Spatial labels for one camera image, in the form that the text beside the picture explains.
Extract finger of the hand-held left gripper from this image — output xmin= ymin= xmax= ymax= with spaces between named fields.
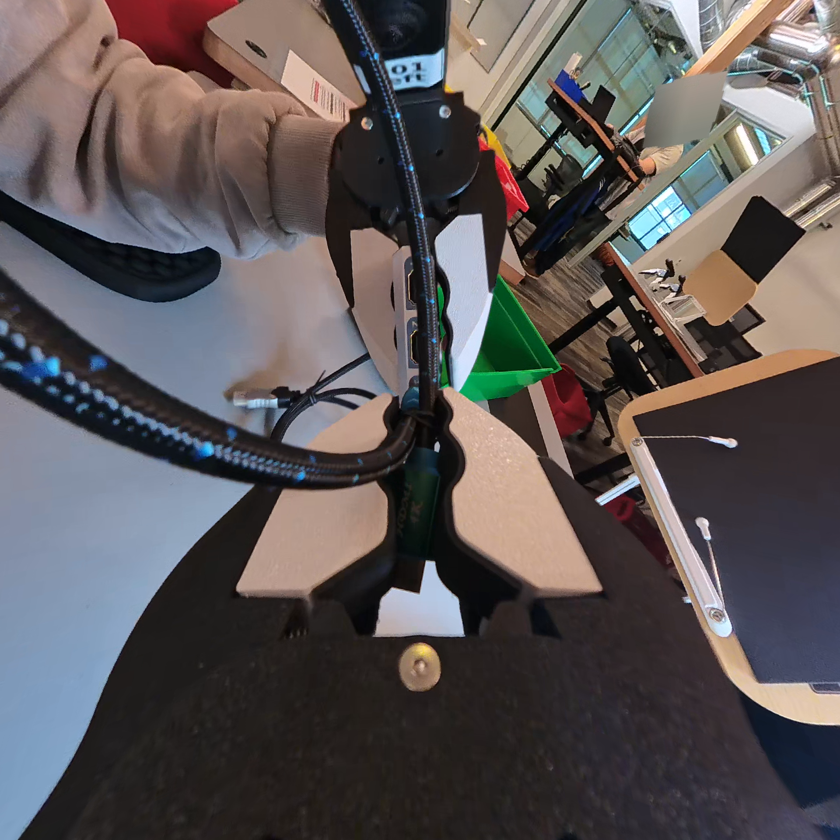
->
xmin=349 ymin=227 xmax=403 ymax=396
xmin=433 ymin=211 xmax=495 ymax=390

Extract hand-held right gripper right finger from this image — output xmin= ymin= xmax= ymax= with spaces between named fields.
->
xmin=437 ymin=390 xmax=605 ymax=635

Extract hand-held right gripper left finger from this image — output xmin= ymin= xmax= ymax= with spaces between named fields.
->
xmin=235 ymin=395 xmax=403 ymax=634

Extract silver hdmi port hub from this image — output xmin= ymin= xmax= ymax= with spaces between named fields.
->
xmin=390 ymin=252 xmax=454 ymax=395

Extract green plastic bin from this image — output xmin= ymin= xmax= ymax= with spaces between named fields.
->
xmin=441 ymin=274 xmax=563 ymax=404

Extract black blue-flecked hdmi cable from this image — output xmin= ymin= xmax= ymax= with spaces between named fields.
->
xmin=0 ymin=0 xmax=454 ymax=595

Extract person's left forearm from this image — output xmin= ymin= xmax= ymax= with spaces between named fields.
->
xmin=0 ymin=0 xmax=345 ymax=260

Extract white barcode paper sheet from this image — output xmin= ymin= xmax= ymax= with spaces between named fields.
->
xmin=282 ymin=51 xmax=367 ymax=124

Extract white laptop stand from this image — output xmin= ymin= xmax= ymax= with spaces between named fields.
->
xmin=594 ymin=434 xmax=739 ymax=637

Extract black office chair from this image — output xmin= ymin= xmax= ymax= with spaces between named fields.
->
xmin=600 ymin=335 xmax=643 ymax=448

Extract grey wood-edged table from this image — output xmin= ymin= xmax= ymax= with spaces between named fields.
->
xmin=202 ymin=0 xmax=368 ymax=126

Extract wooden desk with black legs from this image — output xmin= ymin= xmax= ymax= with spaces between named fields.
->
xmin=546 ymin=77 xmax=648 ymax=193
xmin=600 ymin=241 xmax=708 ymax=395

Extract clear plastic container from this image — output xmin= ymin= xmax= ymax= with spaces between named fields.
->
xmin=658 ymin=294 xmax=707 ymax=324

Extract black mesh pad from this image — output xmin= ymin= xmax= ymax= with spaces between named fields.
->
xmin=0 ymin=190 xmax=222 ymax=304

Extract silver ventilation duct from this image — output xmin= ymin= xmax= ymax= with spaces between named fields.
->
xmin=722 ymin=0 xmax=840 ymax=221

